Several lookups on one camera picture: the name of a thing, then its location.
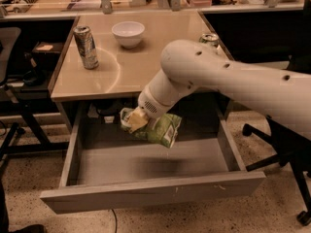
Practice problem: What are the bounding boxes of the grey open drawer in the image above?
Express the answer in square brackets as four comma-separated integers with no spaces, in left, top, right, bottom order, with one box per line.
[41,110,265,214]

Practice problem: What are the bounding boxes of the green white soda can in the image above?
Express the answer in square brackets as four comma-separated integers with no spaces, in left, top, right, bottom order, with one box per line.
[199,33,219,48]

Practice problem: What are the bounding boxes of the black box with label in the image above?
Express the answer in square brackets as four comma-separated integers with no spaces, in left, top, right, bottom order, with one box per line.
[32,42,64,70]

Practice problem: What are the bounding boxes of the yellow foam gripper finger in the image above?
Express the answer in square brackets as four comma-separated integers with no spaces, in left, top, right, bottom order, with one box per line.
[126,107,149,133]

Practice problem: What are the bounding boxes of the green jalapeno chip bag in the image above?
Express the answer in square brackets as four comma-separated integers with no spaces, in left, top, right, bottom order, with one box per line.
[120,108,182,149]

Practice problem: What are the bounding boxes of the tall silver drink can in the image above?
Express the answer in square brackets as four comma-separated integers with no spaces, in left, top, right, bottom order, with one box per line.
[73,26,99,70]

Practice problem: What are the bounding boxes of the white ceramic bowl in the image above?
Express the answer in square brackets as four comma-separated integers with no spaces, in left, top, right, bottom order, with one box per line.
[112,21,145,49]

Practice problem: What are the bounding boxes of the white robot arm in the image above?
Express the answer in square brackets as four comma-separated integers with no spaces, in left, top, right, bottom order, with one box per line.
[138,40,311,140]

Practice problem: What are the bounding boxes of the grey office chair left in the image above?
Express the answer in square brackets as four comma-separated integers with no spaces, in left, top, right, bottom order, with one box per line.
[0,27,69,165]

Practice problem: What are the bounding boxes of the wooden counter cabinet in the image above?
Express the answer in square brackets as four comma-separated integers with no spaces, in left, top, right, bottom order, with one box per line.
[48,10,248,134]

